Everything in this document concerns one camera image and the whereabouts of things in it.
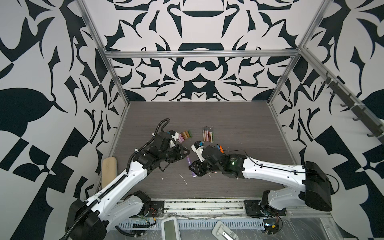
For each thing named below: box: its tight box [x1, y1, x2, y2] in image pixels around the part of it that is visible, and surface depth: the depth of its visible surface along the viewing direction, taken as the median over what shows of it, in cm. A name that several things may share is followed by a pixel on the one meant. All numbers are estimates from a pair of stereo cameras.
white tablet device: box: [161, 217, 181, 240], surface depth 68 cm
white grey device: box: [211, 220, 239, 240], surface depth 69 cm
